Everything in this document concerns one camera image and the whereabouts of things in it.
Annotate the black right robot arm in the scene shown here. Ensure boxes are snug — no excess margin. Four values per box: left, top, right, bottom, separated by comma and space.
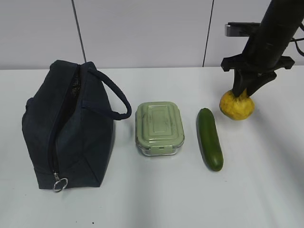
221, 0, 304, 97

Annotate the dark blue fabric lunch bag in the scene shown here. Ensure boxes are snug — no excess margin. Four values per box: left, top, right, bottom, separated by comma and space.
21, 60, 132, 192

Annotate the metal zipper pull ring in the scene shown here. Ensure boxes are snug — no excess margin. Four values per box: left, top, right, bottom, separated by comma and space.
53, 172, 69, 192

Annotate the green cucumber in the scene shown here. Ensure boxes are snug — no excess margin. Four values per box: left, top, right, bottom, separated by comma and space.
197, 108, 224, 171

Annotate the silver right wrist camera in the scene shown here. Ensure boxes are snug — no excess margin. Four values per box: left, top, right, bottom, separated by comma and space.
225, 22, 260, 37

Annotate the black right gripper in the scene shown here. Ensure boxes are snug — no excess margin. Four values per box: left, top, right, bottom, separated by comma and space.
221, 35, 295, 97

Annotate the yellow squash gourd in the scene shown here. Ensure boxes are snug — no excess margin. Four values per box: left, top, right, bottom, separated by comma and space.
219, 89, 255, 121

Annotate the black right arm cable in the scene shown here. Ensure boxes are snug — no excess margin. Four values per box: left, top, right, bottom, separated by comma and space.
290, 23, 304, 57

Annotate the green lid glass food container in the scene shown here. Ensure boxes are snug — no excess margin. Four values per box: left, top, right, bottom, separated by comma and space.
135, 101, 185, 156

